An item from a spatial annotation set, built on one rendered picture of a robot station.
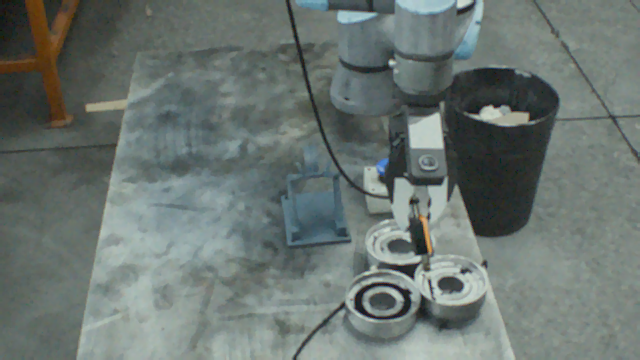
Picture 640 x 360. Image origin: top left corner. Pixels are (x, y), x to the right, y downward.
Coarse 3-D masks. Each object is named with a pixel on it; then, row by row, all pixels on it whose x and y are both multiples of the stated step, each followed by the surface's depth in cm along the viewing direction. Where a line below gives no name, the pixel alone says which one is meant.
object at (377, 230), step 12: (372, 228) 130; (384, 228) 132; (396, 228) 132; (372, 240) 130; (384, 240) 130; (396, 240) 130; (408, 240) 130; (432, 240) 128; (372, 252) 126; (384, 252) 127; (408, 252) 131; (372, 264) 127; (384, 264) 125; (396, 264) 124; (408, 264) 124; (420, 264) 125; (408, 276) 126
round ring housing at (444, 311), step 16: (448, 256) 125; (416, 272) 122; (448, 272) 124; (480, 272) 123; (448, 288) 125; (464, 288) 121; (480, 288) 121; (432, 304) 118; (448, 304) 117; (464, 304) 117; (480, 304) 119; (448, 320) 119
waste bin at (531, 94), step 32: (480, 96) 260; (512, 96) 257; (544, 96) 248; (448, 128) 243; (480, 128) 232; (512, 128) 229; (544, 128) 234; (480, 160) 240; (512, 160) 237; (480, 192) 247; (512, 192) 246; (480, 224) 255; (512, 224) 255
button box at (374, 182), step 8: (368, 168) 142; (368, 176) 140; (376, 176) 140; (368, 184) 139; (376, 184) 138; (384, 184) 138; (376, 192) 137; (384, 192) 137; (368, 200) 139; (376, 200) 138; (384, 200) 138; (368, 208) 140; (376, 208) 139; (384, 208) 139; (392, 208) 139
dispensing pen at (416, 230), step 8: (416, 200) 115; (416, 208) 116; (416, 216) 116; (416, 224) 114; (416, 232) 115; (424, 232) 115; (416, 240) 115; (424, 240) 115; (416, 248) 115; (424, 248) 115; (424, 256) 117; (424, 264) 117; (424, 272) 117; (432, 288) 118; (432, 296) 118
